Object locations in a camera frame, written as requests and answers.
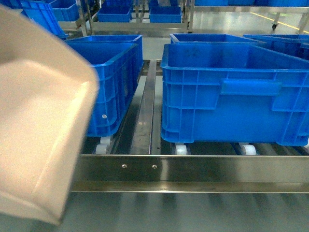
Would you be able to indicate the beige plastic dustpan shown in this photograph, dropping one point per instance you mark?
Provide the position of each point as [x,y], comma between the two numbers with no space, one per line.
[47,94]

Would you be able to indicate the steel shelf rack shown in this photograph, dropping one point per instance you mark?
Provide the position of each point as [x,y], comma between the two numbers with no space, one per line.
[138,159]

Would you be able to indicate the blue storage bin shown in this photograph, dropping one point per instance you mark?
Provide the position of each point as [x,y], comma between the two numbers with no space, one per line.
[166,14]
[217,92]
[117,66]
[180,38]
[290,44]
[114,14]

